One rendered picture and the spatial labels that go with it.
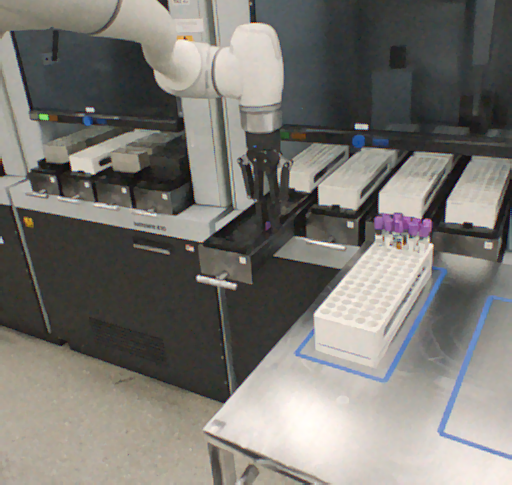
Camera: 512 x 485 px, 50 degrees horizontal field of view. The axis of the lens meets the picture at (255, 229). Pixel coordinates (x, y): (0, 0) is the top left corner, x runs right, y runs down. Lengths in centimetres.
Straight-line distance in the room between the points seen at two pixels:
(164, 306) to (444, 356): 111
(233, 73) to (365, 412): 69
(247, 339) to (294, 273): 31
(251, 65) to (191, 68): 13
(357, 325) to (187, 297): 97
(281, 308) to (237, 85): 67
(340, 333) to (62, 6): 56
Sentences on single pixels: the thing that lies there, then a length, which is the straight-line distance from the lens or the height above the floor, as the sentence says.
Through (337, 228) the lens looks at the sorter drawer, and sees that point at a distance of 133.
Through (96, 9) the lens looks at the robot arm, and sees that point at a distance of 73.
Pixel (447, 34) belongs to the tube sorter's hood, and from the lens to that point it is 122.
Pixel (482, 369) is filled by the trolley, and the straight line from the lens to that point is 86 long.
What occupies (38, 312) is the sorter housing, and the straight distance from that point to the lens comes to 233.
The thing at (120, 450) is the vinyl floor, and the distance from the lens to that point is 193.
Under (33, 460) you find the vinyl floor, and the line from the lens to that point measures 202.
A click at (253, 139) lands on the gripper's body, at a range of 116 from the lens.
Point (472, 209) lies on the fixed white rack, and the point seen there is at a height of 85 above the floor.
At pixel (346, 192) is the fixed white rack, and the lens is 132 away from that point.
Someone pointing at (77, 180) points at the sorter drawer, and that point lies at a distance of 180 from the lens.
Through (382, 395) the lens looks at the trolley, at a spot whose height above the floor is 82.
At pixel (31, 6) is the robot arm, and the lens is 69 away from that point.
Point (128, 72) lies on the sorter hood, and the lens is 163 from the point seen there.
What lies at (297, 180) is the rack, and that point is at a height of 85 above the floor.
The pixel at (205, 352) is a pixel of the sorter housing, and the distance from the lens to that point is 180.
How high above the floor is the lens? 135
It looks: 25 degrees down
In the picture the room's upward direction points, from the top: 5 degrees counter-clockwise
